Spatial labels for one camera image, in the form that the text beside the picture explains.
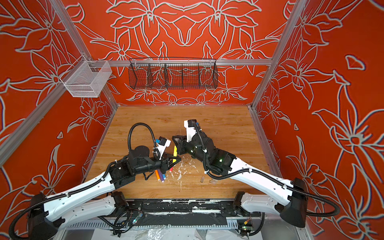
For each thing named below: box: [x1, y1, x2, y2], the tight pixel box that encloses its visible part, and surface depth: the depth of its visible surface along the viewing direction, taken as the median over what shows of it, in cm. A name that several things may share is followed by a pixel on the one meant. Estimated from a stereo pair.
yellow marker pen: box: [172, 145, 178, 163], surface depth 67 cm
